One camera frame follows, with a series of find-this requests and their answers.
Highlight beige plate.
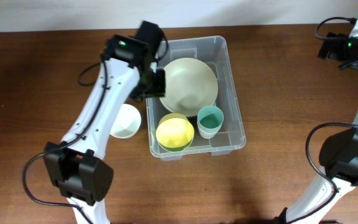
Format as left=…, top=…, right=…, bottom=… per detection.
left=160, top=58, right=218, bottom=117

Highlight white bowl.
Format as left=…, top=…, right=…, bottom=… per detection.
left=110, top=104, right=142, bottom=139

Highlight yellow bowl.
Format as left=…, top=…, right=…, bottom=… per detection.
left=155, top=113, right=195, bottom=147

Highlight mint green cup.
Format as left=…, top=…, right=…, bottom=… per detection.
left=197, top=106, right=224, bottom=129

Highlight cream cup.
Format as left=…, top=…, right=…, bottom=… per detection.
left=199, top=130, right=218, bottom=139

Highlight mint green bowl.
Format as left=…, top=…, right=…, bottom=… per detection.
left=158, top=139, right=193, bottom=152

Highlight grey cup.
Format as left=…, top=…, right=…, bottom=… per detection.
left=198, top=124, right=222, bottom=134

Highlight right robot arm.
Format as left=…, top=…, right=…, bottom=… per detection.
left=273, top=17, right=358, bottom=223

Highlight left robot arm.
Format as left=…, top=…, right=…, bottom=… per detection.
left=43, top=21, right=167, bottom=223

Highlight clear plastic storage bin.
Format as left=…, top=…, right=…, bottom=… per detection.
left=146, top=35, right=246, bottom=161

